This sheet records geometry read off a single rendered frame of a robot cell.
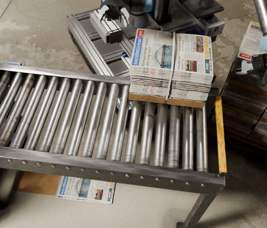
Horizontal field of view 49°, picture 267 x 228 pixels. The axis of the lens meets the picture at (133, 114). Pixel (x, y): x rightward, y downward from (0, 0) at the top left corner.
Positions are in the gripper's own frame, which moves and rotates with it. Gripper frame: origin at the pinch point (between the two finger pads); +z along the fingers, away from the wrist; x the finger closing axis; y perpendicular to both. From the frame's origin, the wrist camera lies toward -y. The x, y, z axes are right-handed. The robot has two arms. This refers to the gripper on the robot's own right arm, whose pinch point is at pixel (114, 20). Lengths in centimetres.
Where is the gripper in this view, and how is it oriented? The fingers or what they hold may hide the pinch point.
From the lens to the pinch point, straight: 123.0
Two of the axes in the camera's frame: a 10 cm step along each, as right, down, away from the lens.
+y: -1.7, 5.9, 7.9
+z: 0.3, 8.0, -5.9
